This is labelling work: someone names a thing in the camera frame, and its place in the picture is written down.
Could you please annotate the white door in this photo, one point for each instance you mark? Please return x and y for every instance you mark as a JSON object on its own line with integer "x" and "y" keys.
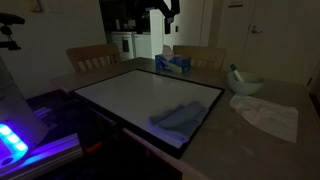
{"x": 286, "y": 43}

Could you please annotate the white kitchen counter unit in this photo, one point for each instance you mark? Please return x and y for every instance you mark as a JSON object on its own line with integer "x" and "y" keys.
{"x": 140, "y": 45}

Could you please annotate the white robot base blue lights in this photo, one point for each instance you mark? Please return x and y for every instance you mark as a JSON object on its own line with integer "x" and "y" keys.
{"x": 16, "y": 110}

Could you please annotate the white crumpled cloth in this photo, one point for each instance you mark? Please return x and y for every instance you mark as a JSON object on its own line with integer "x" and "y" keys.
{"x": 266, "y": 116}

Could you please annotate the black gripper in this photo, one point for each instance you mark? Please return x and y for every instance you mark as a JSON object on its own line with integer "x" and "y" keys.
{"x": 171, "y": 7}

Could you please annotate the blue cloth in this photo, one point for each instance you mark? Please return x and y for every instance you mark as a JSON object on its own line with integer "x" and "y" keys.
{"x": 183, "y": 118}

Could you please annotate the blue tissue box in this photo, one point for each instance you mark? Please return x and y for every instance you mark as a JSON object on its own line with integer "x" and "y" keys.
{"x": 170, "y": 65}

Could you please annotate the aluminium frame rail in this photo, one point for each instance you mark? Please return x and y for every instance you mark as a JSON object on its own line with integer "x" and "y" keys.
{"x": 60, "y": 150}

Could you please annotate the black framed whiteboard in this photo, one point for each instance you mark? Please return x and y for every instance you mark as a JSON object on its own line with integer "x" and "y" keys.
{"x": 140, "y": 93}

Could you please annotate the grey bowl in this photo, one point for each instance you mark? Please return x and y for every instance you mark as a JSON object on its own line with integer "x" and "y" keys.
{"x": 246, "y": 87}

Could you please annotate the green capped white marker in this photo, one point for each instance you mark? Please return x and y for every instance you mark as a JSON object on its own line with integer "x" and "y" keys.
{"x": 235, "y": 72}

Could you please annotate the dark wall switch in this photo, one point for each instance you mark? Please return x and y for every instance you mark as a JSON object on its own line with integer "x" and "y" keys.
{"x": 176, "y": 29}

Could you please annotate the red clamp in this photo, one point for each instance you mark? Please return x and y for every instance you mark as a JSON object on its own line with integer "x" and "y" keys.
{"x": 93, "y": 147}

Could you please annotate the wooden slatted chair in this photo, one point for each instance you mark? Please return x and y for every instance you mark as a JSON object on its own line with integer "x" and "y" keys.
{"x": 93, "y": 51}

